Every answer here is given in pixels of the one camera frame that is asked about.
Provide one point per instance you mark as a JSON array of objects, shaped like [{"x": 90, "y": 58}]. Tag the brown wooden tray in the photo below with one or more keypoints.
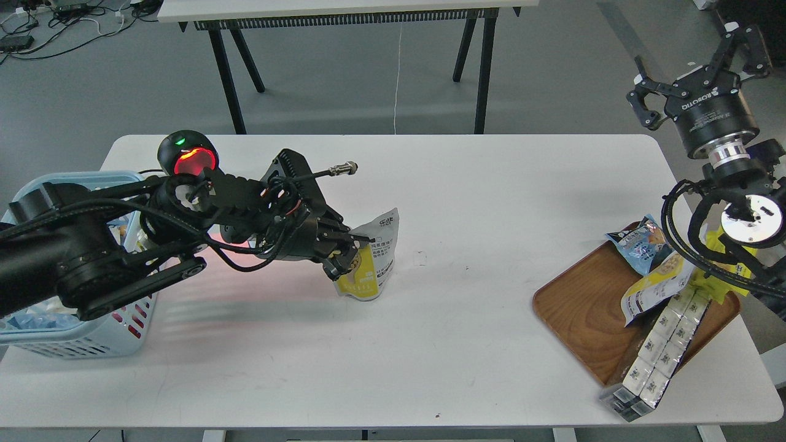
[{"x": 582, "y": 308}]

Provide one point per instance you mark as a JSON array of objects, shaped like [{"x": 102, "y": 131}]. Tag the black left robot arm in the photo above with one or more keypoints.
[{"x": 100, "y": 250}]

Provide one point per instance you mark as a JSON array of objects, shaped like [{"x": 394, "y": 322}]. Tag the light blue plastic basket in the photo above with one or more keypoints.
[{"x": 50, "y": 329}]

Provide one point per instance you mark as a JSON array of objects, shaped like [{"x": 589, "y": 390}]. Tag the blue snack bag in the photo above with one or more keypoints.
[{"x": 643, "y": 246}]

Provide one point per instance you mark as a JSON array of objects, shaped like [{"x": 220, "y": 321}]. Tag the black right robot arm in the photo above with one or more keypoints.
[{"x": 718, "y": 222}]

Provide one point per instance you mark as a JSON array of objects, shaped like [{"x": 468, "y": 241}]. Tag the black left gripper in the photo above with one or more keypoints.
[{"x": 284, "y": 215}]

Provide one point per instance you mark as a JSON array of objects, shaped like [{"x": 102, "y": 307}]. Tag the black barcode scanner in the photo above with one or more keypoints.
[{"x": 187, "y": 152}]

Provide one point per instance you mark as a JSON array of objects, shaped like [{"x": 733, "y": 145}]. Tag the white boxed snack multipack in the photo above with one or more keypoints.
[{"x": 640, "y": 379}]

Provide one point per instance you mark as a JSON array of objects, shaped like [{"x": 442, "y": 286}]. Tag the yellow white snack pouch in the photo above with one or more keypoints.
[
  {"x": 374, "y": 262},
  {"x": 667, "y": 280}
]

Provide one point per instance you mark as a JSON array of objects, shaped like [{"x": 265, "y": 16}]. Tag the background white table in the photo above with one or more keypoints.
[{"x": 215, "y": 17}]

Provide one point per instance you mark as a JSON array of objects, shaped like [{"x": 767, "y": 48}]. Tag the yellow snack pack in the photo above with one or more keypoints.
[{"x": 712, "y": 287}]

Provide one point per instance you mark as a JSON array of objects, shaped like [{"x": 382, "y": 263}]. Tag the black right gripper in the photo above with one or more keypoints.
[{"x": 712, "y": 116}]

